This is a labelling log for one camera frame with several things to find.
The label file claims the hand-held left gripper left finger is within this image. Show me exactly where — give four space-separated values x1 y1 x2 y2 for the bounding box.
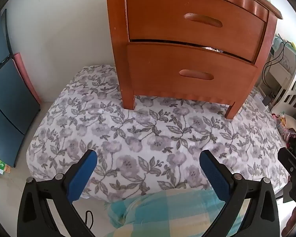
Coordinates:
17 149 98 237

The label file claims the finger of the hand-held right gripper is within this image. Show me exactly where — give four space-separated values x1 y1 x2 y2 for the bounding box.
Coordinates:
277 147 296 176

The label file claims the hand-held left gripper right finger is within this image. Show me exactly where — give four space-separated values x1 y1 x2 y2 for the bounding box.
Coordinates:
199 149 280 237

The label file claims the wooden drawer holding clothes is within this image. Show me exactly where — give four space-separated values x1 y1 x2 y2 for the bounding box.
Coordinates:
126 43 258 104

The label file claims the colourful packet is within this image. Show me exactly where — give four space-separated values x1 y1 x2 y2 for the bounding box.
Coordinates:
276 117 290 135

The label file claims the teal yellow checked blanket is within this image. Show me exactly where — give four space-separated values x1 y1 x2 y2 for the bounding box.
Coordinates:
106 189 252 237

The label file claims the grey floral blanket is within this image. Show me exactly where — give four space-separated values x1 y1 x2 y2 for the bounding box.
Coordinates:
26 64 290 200

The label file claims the white side cabinet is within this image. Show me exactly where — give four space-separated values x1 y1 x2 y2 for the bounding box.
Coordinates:
259 36 296 99

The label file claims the pink board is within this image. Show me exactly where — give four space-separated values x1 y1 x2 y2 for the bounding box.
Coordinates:
13 52 42 105

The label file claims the wooden nightstand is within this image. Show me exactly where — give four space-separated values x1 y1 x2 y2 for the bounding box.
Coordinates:
106 0 284 120

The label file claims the thin black cable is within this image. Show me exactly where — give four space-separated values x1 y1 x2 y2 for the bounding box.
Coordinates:
84 210 94 230

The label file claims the black power cable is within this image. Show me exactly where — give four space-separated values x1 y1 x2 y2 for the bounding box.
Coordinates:
261 33 287 92

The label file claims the wooden drawer with handle cutout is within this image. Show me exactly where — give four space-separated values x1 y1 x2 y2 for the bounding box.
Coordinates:
125 0 269 63

